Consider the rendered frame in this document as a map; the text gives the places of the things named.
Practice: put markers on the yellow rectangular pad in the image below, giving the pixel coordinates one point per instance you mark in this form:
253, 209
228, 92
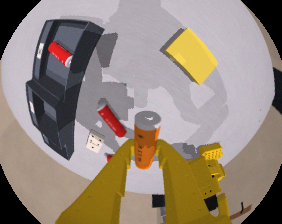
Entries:
192, 55

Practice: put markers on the red battery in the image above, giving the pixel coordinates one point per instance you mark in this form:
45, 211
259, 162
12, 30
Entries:
60, 53
111, 119
108, 157

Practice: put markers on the orange battery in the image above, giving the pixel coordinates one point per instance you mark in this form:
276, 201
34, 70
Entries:
146, 130

